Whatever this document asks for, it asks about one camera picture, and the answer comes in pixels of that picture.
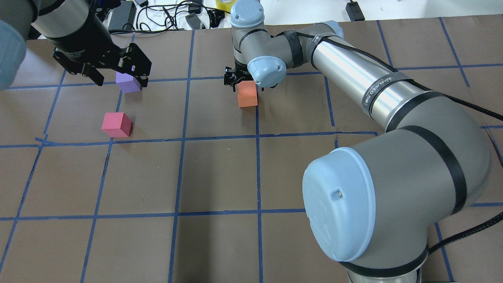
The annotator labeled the purple foam block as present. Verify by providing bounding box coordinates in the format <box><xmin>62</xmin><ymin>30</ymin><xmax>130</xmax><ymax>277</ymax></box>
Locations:
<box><xmin>115</xmin><ymin>72</ymin><xmax>142</xmax><ymax>94</ymax></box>

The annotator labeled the black power adapter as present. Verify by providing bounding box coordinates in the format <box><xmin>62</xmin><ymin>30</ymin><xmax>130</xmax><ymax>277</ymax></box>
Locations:
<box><xmin>108</xmin><ymin>0</ymin><xmax>136</xmax><ymax>33</ymax></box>

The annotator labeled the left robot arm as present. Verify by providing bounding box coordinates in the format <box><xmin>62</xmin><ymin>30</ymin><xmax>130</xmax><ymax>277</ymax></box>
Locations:
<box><xmin>0</xmin><ymin>0</ymin><xmax>152</xmax><ymax>90</ymax></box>

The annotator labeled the yellow tape roll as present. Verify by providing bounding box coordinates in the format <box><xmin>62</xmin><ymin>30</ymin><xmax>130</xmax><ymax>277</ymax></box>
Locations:
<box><xmin>215</xmin><ymin>0</ymin><xmax>236</xmax><ymax>13</ymax></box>

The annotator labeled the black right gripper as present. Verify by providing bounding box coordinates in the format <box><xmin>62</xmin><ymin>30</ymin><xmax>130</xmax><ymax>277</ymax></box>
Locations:
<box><xmin>223</xmin><ymin>66</ymin><xmax>252</xmax><ymax>87</ymax></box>

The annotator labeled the pink foam block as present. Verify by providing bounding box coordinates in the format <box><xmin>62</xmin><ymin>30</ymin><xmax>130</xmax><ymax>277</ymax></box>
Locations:
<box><xmin>102</xmin><ymin>112</ymin><xmax>132</xmax><ymax>138</ymax></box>

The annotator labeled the small black adapter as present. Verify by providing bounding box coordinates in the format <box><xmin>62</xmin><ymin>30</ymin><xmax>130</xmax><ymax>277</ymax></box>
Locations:
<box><xmin>345</xmin><ymin>0</ymin><xmax>366</xmax><ymax>22</ymax></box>

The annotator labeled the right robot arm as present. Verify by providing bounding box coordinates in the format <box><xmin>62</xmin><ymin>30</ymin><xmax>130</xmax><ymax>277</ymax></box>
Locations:
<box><xmin>224</xmin><ymin>0</ymin><xmax>502</xmax><ymax>283</ymax></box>

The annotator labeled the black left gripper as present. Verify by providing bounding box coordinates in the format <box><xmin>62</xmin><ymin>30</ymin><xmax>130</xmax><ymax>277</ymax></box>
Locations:
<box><xmin>47</xmin><ymin>11</ymin><xmax>152</xmax><ymax>88</ymax></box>

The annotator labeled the orange foam block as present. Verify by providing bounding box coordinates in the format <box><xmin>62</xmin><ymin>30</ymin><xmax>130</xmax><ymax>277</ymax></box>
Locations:
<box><xmin>237</xmin><ymin>81</ymin><xmax>259</xmax><ymax>108</ymax></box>

